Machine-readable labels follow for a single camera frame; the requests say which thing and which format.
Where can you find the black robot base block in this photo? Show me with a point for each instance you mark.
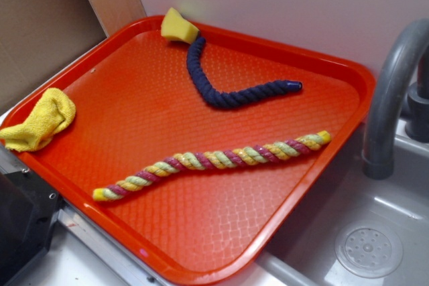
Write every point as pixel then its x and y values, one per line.
pixel 29 211

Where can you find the yellow cloth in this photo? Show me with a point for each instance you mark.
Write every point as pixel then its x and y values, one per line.
pixel 52 114

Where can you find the orange plastic tray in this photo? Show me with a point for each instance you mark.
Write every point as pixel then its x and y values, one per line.
pixel 136 105

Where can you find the yellow sponge piece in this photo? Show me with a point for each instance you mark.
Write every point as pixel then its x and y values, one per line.
pixel 177 29

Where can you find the grey plastic sink basin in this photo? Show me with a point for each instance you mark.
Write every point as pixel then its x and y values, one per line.
pixel 302 250

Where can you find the brown cardboard panel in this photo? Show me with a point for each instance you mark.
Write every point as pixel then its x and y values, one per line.
pixel 38 39

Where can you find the round sink drain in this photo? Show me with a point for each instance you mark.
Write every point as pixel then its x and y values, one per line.
pixel 368 249

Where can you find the grey toy faucet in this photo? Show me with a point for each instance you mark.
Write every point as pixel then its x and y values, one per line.
pixel 398 72

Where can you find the black faucet handle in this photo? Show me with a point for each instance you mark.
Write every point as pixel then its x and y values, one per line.
pixel 417 126

